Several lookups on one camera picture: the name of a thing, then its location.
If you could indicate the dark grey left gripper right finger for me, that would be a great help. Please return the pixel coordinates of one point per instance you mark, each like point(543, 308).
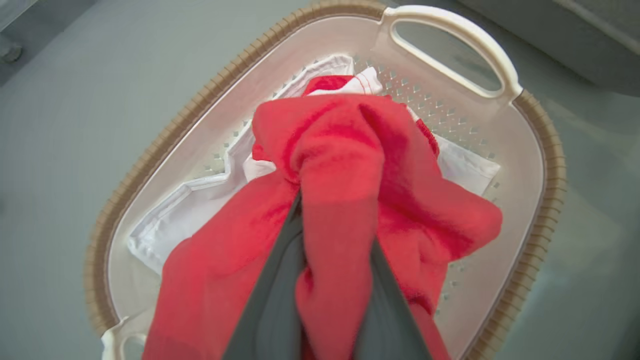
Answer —
point(390, 320)

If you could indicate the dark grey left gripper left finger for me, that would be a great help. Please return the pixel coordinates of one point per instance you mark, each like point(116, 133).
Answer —
point(270, 310)

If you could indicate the red garment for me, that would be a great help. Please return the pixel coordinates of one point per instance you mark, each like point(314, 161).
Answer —
point(340, 165)

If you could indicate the cream laundry basket brown rim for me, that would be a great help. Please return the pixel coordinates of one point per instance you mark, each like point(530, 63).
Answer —
point(520, 165)

